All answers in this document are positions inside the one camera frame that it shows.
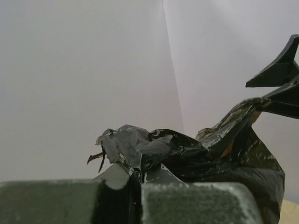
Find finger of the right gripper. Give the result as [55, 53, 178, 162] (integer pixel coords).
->
[256, 84, 299, 119]
[246, 34, 299, 88]

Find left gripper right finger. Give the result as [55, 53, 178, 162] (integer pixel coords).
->
[141, 165, 263, 224]

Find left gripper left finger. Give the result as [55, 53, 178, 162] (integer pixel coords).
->
[0, 163, 141, 224]

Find black trash bag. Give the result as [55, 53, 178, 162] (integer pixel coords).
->
[89, 98, 285, 224]

